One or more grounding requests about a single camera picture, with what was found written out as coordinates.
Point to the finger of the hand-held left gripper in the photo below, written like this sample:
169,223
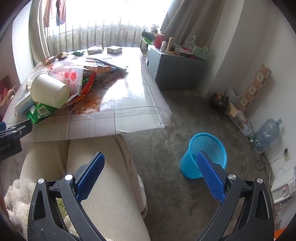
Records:
20,129

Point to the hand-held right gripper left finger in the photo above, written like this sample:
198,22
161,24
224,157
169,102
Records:
90,176

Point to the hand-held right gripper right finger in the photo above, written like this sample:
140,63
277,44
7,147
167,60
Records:
210,178

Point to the blue plastic wastebasket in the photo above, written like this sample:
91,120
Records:
192,162

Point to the light blue box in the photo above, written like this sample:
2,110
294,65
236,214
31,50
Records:
24,103

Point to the green labelled packet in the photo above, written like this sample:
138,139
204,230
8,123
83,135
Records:
41,112

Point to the white paper cup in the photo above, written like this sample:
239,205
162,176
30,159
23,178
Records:
48,90

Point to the floral plastic bag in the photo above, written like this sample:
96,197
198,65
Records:
69,74

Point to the red snack packet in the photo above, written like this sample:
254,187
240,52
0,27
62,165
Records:
89,83

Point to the printed newspaper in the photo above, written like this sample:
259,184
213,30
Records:
108,62

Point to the person's left leg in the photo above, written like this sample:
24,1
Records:
44,162

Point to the green fluffy blanket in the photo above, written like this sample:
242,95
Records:
61,206

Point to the white fluffy blanket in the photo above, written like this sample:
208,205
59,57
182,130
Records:
16,199

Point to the blue water jug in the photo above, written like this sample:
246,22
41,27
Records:
267,134

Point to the pile of packets and bags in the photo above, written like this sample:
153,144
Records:
231,109

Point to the white plastic drawer box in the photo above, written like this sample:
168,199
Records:
283,187

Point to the brown snack packet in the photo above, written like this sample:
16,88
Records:
49,60

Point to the tan snack packet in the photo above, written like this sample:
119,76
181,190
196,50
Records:
63,55

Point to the small green snack packet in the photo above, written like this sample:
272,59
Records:
78,52

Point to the patterned board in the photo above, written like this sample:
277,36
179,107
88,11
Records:
254,88

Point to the crumpled beige snack packet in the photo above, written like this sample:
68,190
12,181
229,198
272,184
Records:
95,49

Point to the grey cabinet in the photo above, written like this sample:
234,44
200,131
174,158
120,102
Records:
178,71

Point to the metal window railing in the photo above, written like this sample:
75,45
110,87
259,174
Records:
97,37

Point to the hanging clothes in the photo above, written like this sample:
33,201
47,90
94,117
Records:
56,11

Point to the small cardboard box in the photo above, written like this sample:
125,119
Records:
114,49

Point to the pale green plastic basket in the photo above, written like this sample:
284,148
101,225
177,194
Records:
200,52

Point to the white plastic bag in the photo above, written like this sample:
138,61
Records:
191,41

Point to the white bottle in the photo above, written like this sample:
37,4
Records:
164,46

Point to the green flat item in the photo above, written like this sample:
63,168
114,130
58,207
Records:
146,41

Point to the red thermos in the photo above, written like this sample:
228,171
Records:
159,41

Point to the black device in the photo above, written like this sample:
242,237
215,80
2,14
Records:
148,34

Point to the pile of cloth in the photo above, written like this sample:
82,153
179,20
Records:
154,28

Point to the wall socket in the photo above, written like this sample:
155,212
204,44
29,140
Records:
286,154

